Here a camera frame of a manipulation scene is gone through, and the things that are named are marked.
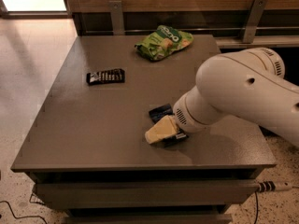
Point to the blue rxbar blueberry bar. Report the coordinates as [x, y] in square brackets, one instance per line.
[156, 114]

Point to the upper grey drawer front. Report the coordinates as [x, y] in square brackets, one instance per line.
[144, 194]

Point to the metal bracket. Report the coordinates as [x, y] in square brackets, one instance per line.
[116, 15]
[248, 32]

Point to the horizontal metal rail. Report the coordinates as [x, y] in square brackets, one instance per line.
[169, 30]

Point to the grey drawer cabinet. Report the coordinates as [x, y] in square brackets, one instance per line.
[95, 133]

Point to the grey drawer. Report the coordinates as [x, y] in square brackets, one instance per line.
[169, 219]
[144, 194]

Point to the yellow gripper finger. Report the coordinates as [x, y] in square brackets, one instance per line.
[166, 127]

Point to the lower grey drawer front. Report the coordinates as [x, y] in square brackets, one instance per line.
[169, 219]

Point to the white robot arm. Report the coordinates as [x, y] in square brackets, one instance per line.
[248, 84]

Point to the right metal bracket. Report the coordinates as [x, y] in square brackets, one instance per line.
[248, 32]

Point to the green rice chip bag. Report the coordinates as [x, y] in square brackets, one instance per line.
[157, 46]

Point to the black white snack bar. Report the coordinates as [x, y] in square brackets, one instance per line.
[116, 75]

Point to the left metal bracket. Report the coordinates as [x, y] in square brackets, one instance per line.
[116, 15]

